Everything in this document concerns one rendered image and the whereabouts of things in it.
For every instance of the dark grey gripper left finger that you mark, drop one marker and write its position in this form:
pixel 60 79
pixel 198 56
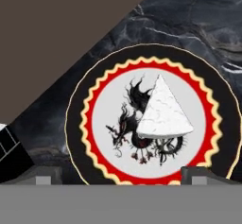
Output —
pixel 47 175

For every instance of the white cheese wedge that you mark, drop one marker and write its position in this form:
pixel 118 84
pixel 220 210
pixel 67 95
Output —
pixel 164 114

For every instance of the black oven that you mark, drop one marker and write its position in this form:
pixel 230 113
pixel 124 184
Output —
pixel 12 155

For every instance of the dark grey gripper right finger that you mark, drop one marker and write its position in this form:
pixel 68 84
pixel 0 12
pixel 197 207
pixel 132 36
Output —
pixel 197 175

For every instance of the black red dragon plate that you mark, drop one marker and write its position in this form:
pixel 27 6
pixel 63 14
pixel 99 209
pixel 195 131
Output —
pixel 110 114

